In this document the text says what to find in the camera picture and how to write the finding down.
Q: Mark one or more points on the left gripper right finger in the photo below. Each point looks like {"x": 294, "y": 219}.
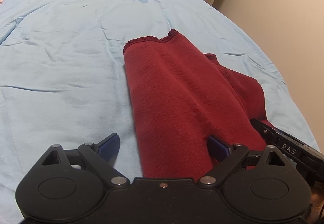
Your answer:
{"x": 229, "y": 159}

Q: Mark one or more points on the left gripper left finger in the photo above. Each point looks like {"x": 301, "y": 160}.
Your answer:
{"x": 99, "y": 159}

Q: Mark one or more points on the dark red long-sleeve sweater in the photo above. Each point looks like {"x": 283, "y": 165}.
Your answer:
{"x": 180, "y": 96}

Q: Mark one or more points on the light blue cartoon bed quilt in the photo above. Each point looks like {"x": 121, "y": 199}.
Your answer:
{"x": 63, "y": 77}

